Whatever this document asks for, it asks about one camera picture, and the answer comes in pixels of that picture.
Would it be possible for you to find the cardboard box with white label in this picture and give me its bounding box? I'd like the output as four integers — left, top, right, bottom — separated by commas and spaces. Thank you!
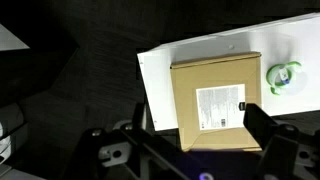
169, 51, 263, 153

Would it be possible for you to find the white marker with blue cap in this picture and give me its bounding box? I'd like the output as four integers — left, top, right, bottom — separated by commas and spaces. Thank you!
279, 65, 292, 85

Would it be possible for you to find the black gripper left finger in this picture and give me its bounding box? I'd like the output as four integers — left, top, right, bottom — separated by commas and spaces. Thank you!
63, 103, 191, 180

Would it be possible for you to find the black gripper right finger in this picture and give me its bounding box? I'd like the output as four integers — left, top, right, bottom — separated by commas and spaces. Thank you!
243, 103, 320, 180

